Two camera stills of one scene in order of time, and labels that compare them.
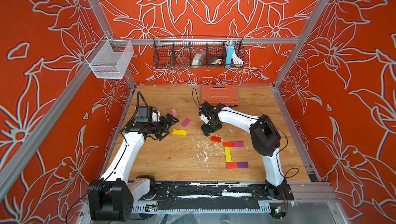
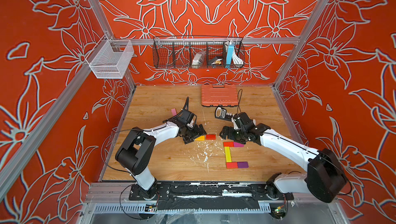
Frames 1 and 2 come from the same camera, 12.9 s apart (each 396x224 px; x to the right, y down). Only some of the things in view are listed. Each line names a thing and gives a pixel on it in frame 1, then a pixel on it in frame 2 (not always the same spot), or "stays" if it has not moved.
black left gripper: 166,126 → 197,133
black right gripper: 205,131 → 229,135
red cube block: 228,144 stays
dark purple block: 242,164 stays
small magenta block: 238,144 stays
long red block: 231,165 stays
